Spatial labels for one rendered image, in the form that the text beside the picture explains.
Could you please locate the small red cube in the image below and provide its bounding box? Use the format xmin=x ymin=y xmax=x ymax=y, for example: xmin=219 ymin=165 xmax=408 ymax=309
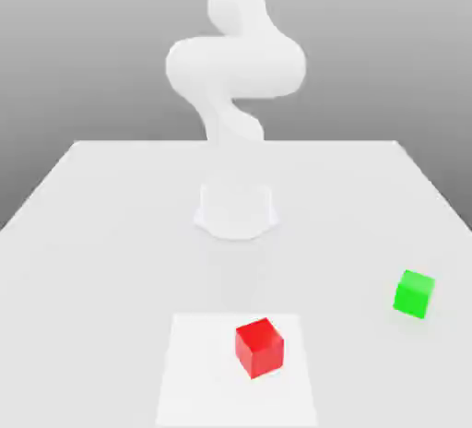
xmin=234 ymin=316 xmax=286 ymax=380

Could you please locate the small green cube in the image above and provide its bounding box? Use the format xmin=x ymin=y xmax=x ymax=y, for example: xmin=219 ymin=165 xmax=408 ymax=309
xmin=392 ymin=268 xmax=437 ymax=320

